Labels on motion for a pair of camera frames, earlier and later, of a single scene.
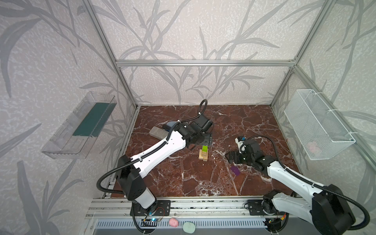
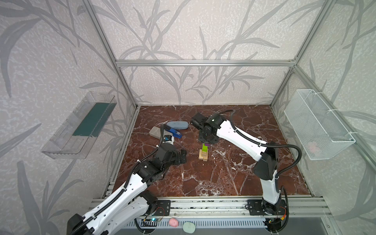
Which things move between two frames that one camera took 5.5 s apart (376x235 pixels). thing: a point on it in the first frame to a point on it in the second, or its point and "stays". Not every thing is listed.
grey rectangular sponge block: x=158 y=132 stays
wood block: x=203 y=155 stays
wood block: x=203 y=156 stays
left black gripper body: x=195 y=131 to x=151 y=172
